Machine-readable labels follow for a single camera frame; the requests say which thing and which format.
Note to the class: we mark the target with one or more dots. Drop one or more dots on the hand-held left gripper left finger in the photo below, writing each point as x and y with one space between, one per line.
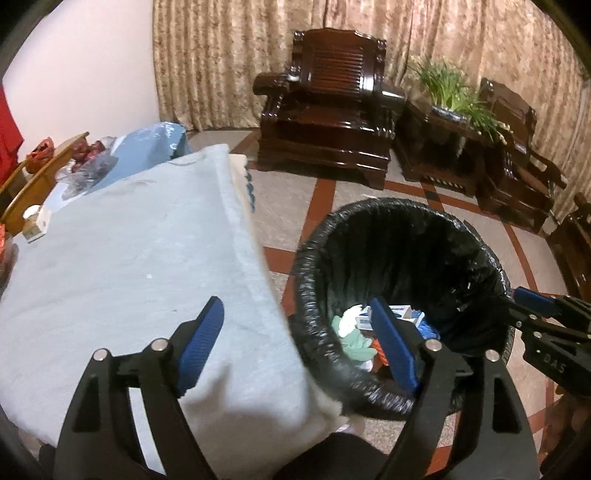
203 341

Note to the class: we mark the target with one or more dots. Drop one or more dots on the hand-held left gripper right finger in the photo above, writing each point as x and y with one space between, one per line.
392 341

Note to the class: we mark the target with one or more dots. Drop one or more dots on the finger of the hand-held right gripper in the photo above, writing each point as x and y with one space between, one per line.
538 302
554 328

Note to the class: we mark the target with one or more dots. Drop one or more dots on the black lined trash bin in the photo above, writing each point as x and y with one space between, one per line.
406 258

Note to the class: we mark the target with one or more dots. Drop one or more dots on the person's right hand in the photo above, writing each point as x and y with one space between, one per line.
572 415

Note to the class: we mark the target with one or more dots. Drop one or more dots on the white and blue box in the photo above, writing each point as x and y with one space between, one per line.
406 311

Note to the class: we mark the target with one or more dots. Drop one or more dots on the pale green crumpled glove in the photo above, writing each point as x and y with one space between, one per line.
359 346

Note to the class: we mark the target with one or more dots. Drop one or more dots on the dark wooden chair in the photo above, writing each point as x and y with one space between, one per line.
575 249

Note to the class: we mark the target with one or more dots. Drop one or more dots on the grey tablecloth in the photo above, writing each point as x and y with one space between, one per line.
138 277

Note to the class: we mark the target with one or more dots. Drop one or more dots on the narrow dark wooden armchair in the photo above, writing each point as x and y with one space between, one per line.
517 175

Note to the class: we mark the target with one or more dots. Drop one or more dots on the white scalloped table cover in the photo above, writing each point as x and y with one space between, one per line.
238 166

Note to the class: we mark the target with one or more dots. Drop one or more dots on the dark wooden side table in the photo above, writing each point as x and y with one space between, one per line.
438 152

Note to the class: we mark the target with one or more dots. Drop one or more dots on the tissue box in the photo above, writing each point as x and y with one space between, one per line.
36 226

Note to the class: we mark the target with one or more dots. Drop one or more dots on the blue plastic bag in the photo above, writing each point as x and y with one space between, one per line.
147 143

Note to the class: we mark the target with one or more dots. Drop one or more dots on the red patterned box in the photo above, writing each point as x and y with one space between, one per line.
3 237

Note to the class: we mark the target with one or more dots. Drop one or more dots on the green potted plant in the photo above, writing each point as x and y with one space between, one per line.
452 92

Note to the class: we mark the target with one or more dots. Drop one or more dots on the wide dark wooden armchair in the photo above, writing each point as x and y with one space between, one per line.
323 115

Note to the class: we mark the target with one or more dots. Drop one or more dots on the red bag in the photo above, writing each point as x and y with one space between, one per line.
40 154

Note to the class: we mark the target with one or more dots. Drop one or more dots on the beige patterned curtain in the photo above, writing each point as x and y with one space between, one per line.
207 69

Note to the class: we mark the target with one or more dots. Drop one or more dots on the red cloth cover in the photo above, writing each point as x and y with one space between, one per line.
7 134

